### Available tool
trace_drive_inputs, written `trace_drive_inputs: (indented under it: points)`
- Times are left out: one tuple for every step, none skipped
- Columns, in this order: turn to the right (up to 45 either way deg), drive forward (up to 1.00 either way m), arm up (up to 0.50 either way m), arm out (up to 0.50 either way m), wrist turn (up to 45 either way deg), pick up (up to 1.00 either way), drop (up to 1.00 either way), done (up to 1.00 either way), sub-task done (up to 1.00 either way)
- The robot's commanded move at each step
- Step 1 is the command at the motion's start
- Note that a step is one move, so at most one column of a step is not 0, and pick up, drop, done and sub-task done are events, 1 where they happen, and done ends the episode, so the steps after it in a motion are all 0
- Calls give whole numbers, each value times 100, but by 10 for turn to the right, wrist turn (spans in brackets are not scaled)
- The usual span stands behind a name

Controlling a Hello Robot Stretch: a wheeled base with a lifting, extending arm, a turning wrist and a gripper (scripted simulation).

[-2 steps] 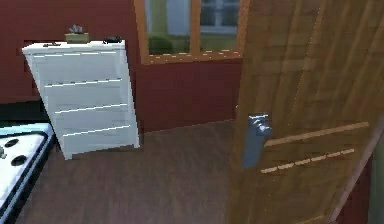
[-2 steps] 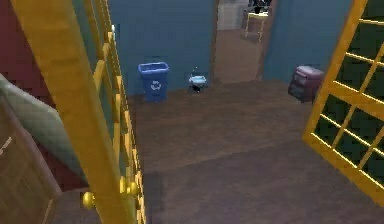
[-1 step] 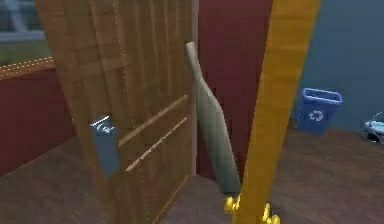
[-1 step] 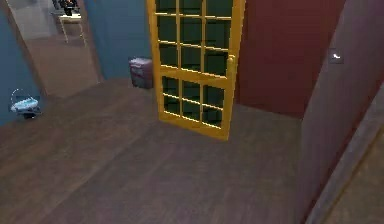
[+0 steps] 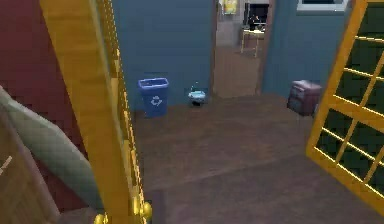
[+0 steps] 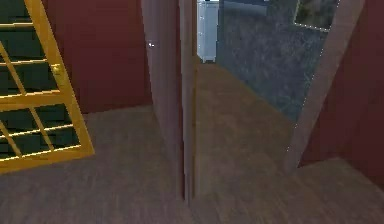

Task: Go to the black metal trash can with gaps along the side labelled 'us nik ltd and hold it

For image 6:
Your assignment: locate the brown wooden room door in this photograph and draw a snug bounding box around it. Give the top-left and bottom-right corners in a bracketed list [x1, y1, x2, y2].
[139, 0, 198, 207]

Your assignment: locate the yellow glass-paned door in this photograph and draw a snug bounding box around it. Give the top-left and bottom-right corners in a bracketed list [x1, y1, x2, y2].
[0, 0, 96, 175]

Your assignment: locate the framed wall picture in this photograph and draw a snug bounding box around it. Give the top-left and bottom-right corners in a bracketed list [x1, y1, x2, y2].
[293, 0, 341, 34]

